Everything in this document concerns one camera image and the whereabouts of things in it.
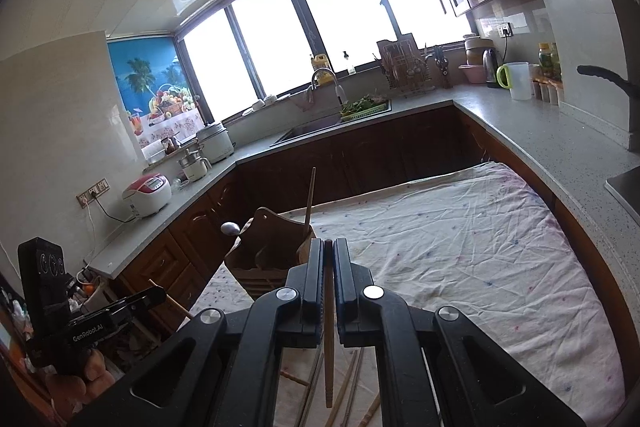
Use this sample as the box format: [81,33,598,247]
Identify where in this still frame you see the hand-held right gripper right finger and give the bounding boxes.
[332,237,588,427]

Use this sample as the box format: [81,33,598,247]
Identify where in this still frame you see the silver rice cooker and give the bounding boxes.
[196,121,236,164]

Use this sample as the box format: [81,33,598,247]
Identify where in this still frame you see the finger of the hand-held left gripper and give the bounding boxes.
[117,287,168,324]

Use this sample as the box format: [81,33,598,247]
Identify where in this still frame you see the wooden utensil holder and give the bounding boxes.
[223,207,317,301]

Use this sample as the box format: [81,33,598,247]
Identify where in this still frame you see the black power cable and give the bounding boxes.
[85,201,137,225]

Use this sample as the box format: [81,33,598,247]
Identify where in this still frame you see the pink plastic basin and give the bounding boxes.
[458,64,486,84]

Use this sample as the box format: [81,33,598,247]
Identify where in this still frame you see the small white electric pot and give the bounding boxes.
[177,147,214,182]

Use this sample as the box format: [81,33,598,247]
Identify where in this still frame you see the white plastic box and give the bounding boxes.
[141,139,166,163]

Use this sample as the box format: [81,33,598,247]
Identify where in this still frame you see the wooden base cabinets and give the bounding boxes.
[117,104,629,408]

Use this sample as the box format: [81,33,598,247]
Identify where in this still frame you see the person's left hand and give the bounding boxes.
[44,347,125,424]

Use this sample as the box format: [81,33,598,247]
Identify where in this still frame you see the kitchen window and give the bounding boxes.
[175,0,477,124]

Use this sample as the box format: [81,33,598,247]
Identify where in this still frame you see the triple wall socket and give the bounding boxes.
[76,178,110,208]

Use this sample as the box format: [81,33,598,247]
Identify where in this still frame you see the dish drying rack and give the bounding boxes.
[376,32,434,98]

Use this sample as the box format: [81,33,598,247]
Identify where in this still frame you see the beige ceramic pot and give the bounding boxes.
[463,36,494,66]

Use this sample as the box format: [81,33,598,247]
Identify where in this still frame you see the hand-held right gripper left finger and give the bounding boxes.
[67,237,326,427]

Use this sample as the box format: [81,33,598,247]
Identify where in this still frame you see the kitchen sink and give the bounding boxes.
[270,109,394,148]

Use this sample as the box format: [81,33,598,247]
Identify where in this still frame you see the floral white tablecloth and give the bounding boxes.
[187,162,629,427]

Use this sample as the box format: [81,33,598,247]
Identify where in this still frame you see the white and red rice cooker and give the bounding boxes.
[121,174,174,221]

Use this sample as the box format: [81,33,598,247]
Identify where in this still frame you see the beach and fruit poster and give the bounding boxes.
[107,34,204,164]

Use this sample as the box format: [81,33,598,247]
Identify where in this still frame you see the steel gas stove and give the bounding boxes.
[604,164,640,213]

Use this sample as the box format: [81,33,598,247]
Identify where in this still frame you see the white storage rack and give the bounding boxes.
[65,264,111,316]

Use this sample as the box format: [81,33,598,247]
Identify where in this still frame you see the white jug green handle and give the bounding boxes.
[496,62,532,102]

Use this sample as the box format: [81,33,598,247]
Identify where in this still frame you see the grey kitchen countertop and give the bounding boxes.
[82,84,640,281]

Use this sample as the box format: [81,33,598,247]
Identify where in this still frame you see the steel electric kettle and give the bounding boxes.
[482,48,504,89]

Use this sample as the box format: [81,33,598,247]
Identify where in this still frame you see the chrome faucet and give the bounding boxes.
[311,68,347,108]

